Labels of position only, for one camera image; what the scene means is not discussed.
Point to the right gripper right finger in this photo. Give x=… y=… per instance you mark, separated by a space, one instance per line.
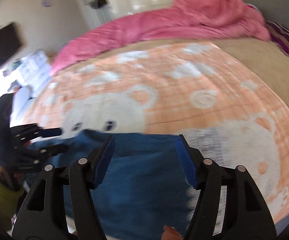
x=246 y=215

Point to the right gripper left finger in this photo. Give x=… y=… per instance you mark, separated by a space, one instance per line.
x=42 y=214

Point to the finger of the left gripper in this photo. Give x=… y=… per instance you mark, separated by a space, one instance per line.
x=50 y=131
x=45 y=152

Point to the blue denim pants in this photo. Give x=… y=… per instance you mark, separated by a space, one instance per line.
x=144 y=188

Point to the green fleece sleeve forearm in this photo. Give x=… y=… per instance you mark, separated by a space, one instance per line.
x=8 y=205

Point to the left hand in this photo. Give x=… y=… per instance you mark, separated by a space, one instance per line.
x=11 y=180

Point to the right hand red nails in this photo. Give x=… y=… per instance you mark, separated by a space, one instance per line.
x=169 y=233

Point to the white drawer dresser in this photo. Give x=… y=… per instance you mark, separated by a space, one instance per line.
x=32 y=72

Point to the orange bear blanket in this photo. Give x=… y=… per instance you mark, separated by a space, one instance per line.
x=73 y=100

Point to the purple striped pillow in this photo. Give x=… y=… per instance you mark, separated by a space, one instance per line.
x=279 y=36

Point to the pink duvet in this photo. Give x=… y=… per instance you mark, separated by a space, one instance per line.
x=185 y=19

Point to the black wall television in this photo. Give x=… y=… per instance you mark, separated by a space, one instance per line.
x=10 y=42

